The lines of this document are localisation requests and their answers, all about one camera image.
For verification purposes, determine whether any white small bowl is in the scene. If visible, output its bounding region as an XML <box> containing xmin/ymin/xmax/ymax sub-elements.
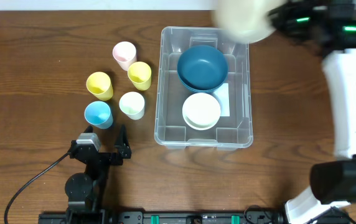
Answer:
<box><xmin>182</xmin><ymin>93</ymin><xmax>221</xmax><ymax>123</ymax></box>

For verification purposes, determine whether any beige large bowl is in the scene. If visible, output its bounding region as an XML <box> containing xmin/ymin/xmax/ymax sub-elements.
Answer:
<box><xmin>213</xmin><ymin>0</ymin><xmax>286</xmax><ymax>44</ymax></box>

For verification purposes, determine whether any dark blue bowl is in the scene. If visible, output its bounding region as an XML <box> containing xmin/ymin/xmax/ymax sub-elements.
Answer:
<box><xmin>177</xmin><ymin>45</ymin><xmax>228</xmax><ymax>75</ymax></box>
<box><xmin>178</xmin><ymin>73</ymin><xmax>227</xmax><ymax>93</ymax></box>

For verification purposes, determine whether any yellow small bowl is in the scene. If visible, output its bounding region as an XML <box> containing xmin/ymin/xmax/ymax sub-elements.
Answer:
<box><xmin>185</xmin><ymin>120</ymin><xmax>217</xmax><ymax>131</ymax></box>

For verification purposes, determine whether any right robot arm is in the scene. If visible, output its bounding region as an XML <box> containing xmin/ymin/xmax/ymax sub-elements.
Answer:
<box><xmin>268</xmin><ymin>1</ymin><xmax>356</xmax><ymax>223</ymax></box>

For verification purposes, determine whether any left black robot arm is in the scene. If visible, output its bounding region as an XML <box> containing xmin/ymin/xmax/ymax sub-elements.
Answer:
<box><xmin>65</xmin><ymin>125</ymin><xmax>132</xmax><ymax>212</ymax></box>

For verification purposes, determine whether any yellow cup near container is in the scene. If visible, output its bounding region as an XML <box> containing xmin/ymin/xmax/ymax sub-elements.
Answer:
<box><xmin>128</xmin><ymin>62</ymin><xmax>152</xmax><ymax>91</ymax></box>

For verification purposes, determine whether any clear plastic storage container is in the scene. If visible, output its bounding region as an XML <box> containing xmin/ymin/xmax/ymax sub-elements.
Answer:
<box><xmin>154</xmin><ymin>26</ymin><xmax>253</xmax><ymax>150</ymax></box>

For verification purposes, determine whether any white label in container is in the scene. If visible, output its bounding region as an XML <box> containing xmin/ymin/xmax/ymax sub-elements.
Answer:
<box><xmin>212</xmin><ymin>83</ymin><xmax>230</xmax><ymax>117</ymax></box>

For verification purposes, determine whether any light blue plastic cup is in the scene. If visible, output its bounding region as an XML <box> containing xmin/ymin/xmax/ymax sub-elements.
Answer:
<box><xmin>84</xmin><ymin>101</ymin><xmax>113</xmax><ymax>129</ymax></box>

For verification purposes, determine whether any pale green plastic cup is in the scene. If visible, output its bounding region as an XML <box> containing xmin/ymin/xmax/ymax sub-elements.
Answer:
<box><xmin>119</xmin><ymin>91</ymin><xmax>145</xmax><ymax>120</ymax></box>

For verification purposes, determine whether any yellow cup far left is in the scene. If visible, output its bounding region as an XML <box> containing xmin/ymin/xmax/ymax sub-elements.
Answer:
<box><xmin>86</xmin><ymin>72</ymin><xmax>114</xmax><ymax>101</ymax></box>

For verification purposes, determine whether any pink plastic cup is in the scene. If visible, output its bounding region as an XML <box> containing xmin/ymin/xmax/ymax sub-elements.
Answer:
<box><xmin>112</xmin><ymin>41</ymin><xmax>137</xmax><ymax>71</ymax></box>

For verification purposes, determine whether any left black cable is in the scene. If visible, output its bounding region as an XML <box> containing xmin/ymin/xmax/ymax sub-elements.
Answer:
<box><xmin>3</xmin><ymin>151</ymin><xmax>72</xmax><ymax>224</ymax></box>

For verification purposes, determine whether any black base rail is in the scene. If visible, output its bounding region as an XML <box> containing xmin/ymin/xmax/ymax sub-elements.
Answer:
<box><xmin>38</xmin><ymin>208</ymin><xmax>289</xmax><ymax>224</ymax></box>

